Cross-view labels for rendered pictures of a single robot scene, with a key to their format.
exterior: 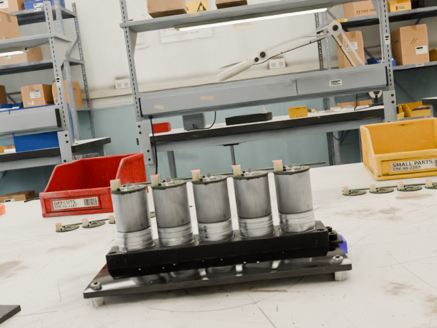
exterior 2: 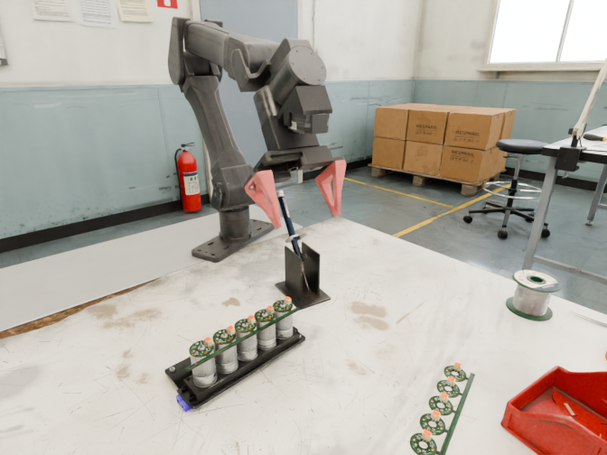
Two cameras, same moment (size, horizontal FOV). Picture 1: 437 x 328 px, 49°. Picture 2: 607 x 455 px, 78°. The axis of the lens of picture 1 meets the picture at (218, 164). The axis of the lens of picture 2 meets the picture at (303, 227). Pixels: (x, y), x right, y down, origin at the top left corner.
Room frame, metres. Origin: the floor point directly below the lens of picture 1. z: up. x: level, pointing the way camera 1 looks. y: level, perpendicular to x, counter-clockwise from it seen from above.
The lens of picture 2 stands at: (0.62, -0.20, 1.08)
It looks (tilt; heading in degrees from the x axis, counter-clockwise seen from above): 23 degrees down; 134
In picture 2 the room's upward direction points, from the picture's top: straight up
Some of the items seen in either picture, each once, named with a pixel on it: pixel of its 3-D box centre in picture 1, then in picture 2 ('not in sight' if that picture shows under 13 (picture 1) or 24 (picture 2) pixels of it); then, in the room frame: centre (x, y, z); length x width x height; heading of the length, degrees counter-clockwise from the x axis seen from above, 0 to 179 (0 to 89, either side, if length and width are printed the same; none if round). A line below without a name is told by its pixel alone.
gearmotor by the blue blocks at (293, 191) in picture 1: (294, 204); (203, 366); (0.32, -0.05, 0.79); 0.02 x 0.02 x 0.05
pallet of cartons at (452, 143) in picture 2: not in sight; (438, 143); (-1.10, 3.66, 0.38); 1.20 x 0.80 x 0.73; 1
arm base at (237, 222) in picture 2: not in sight; (235, 223); (0.02, 0.22, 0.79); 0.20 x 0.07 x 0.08; 104
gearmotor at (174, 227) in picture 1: (173, 218); (265, 331); (0.33, 0.04, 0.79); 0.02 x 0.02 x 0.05
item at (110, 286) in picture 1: (218, 267); (239, 356); (0.31, 0.01, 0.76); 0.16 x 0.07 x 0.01; 87
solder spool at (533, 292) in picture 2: not in sight; (532, 293); (0.54, 0.38, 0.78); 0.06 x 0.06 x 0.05
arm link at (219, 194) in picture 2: not in sight; (236, 193); (0.03, 0.22, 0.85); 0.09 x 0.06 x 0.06; 81
